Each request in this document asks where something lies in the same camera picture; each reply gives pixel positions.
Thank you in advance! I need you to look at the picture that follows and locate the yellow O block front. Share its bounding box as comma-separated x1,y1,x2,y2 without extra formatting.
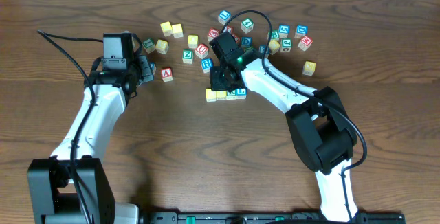
215,91,227,101

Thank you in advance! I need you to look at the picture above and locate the yellow o block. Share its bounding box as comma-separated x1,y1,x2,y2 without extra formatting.
215,91,227,101
188,34,199,49

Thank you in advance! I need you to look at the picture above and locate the green R block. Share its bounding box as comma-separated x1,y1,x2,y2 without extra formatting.
226,90,237,100

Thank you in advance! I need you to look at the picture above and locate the yellow C block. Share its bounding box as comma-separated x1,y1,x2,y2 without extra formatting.
206,89,217,102

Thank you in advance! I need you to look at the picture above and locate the blue l block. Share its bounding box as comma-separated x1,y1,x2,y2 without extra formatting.
218,10,231,25
236,89,248,100

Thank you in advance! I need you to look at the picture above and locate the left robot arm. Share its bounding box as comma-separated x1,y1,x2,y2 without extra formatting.
27,32,154,223

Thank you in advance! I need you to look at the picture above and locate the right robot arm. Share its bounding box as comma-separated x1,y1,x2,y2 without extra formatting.
209,32,358,222

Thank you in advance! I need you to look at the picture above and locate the blue P block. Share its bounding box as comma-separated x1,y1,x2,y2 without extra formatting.
150,63,157,75

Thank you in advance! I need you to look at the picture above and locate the red A block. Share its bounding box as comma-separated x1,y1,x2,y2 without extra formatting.
161,67,173,82

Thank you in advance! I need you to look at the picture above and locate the blue H block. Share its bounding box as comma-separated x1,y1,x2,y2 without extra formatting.
201,58,214,74

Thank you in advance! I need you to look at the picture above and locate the red U block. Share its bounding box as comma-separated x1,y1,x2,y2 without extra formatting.
195,43,209,59

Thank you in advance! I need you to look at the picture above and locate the green N block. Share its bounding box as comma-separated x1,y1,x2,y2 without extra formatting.
243,47,254,52

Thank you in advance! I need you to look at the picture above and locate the green Z block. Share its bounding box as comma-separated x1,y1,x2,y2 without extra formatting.
182,49,194,64

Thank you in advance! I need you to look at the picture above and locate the red I block front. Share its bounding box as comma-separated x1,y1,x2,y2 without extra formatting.
231,33,240,43

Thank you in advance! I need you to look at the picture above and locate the red i block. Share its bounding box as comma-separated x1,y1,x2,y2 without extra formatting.
223,25,233,33
231,33,240,43

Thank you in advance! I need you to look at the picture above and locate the blue d block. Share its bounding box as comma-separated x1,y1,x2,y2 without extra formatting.
294,25,308,39
241,37,252,47

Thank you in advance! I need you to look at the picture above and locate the red E block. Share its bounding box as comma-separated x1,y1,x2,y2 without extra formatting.
207,28,220,41

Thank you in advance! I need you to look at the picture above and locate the red I block back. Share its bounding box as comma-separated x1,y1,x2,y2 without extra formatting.
223,25,233,33

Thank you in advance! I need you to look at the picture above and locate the blue 2 block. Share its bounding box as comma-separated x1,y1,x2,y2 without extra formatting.
258,45,270,58

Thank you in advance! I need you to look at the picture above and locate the yellow block back left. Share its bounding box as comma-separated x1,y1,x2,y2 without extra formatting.
160,21,173,36

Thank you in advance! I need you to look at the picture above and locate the yellow block back right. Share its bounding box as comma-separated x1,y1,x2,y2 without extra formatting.
172,23,184,38

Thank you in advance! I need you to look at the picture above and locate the green 4 block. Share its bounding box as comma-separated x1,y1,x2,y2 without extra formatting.
241,18,254,34

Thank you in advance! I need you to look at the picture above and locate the yellow block centre right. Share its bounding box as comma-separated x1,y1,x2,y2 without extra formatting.
268,39,281,55

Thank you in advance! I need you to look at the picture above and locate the blue L block back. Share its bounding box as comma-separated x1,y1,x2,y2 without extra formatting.
218,10,231,25

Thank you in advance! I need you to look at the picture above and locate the green B block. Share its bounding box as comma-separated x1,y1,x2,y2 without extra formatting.
267,30,280,41

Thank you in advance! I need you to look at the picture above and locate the green J block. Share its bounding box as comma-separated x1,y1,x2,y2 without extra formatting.
280,38,292,52

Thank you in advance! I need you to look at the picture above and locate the blue 5 block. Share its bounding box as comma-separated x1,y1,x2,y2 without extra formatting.
278,24,290,38

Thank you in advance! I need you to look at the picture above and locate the yellow K block right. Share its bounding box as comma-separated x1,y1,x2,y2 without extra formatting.
302,61,316,76

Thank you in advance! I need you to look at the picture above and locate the red M block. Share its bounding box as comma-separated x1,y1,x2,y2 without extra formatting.
298,36,313,51

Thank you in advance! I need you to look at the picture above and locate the blue D block right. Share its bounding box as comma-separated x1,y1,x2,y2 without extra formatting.
294,25,308,39

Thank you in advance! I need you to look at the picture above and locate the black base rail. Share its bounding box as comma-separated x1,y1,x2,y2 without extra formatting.
137,212,406,224

